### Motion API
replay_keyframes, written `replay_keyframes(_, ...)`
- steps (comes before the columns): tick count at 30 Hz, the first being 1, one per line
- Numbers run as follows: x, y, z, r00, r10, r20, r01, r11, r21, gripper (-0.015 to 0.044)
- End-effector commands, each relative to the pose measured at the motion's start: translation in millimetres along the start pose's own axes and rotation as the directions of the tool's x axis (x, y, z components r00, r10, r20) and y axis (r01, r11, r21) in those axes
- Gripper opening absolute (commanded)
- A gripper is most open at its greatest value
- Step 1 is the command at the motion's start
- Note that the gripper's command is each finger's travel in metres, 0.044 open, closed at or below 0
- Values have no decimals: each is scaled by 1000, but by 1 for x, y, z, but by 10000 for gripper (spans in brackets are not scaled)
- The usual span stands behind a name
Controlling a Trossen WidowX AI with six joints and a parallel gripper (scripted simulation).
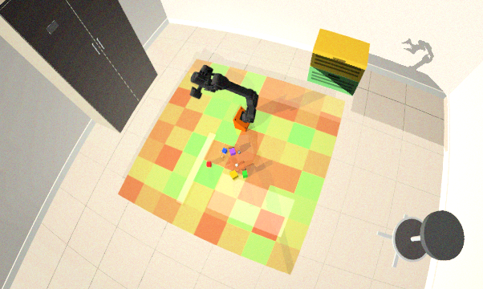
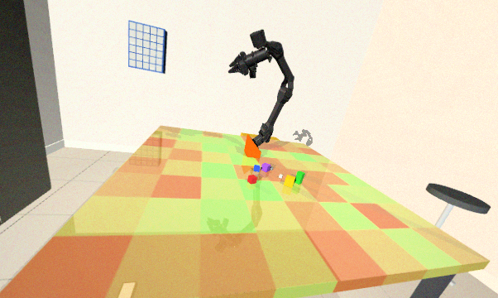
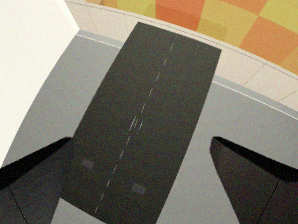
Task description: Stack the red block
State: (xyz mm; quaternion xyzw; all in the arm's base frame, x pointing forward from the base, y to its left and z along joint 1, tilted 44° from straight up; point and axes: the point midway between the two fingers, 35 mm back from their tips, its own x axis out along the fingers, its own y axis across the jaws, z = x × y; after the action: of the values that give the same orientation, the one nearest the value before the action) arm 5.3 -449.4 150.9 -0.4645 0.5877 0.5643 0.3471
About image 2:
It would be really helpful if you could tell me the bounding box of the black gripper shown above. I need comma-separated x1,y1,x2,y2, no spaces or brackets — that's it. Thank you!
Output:
228,50,259,76

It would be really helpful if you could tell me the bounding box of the yellow block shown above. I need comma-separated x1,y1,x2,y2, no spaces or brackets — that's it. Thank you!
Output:
284,175,295,188

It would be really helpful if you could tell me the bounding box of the purple block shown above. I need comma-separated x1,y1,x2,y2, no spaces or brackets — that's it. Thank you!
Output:
261,163,271,172

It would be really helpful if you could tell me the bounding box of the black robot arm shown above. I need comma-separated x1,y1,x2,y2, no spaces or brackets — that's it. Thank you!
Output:
248,29,294,148

